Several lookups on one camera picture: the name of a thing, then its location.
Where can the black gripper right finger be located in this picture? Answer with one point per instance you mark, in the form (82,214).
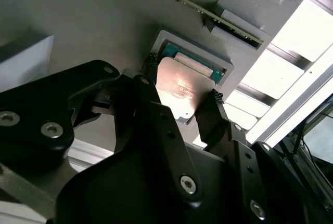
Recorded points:
(216,130)

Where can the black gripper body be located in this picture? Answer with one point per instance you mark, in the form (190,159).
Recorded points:
(117,195)

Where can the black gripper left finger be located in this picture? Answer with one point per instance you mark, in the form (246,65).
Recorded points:
(39,104)

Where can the silver CPU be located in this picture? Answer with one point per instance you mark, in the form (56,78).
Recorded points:
(179,91)

